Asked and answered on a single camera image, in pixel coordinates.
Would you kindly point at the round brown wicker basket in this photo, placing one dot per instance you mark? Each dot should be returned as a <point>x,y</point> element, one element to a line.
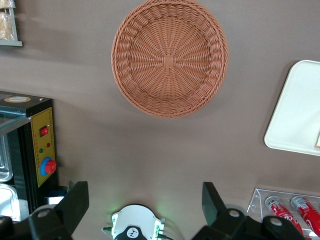
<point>170,60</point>

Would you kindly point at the cream plastic tray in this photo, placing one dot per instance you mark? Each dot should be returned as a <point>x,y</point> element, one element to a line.
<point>295,112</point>

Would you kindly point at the small metal container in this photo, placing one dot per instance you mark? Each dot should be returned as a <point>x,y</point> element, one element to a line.
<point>56,195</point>

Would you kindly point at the clear acrylic can holder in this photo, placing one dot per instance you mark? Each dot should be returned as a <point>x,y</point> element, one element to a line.
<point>257,200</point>

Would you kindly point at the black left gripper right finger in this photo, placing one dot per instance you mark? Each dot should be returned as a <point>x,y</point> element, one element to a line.
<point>225,222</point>

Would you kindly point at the black food warmer cabinet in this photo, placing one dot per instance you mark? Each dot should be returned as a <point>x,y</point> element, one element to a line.
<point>27,155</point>

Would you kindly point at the grey display shelf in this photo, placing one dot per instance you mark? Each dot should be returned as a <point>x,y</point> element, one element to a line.
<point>15,37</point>

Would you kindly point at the red cola can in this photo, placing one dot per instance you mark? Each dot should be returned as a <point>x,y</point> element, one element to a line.
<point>281,212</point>
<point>308,212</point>

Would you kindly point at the bagged bread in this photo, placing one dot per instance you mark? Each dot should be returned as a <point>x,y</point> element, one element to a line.
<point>5,26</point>

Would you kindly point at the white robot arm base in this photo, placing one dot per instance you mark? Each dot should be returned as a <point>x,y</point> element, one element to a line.
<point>135,220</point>

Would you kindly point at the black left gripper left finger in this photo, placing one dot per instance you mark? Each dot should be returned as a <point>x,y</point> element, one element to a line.
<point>67,212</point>

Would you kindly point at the metal pan in cabinet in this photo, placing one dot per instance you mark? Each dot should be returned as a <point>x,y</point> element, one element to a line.
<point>4,162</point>
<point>7,202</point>

